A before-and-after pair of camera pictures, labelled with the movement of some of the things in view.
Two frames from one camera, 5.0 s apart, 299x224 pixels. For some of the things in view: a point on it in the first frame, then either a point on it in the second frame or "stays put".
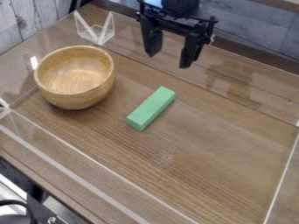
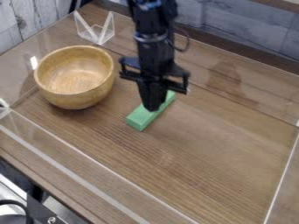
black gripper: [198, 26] → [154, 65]
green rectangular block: [153, 108] stays put
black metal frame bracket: [42, 213] stays put
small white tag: [34, 62] stays put
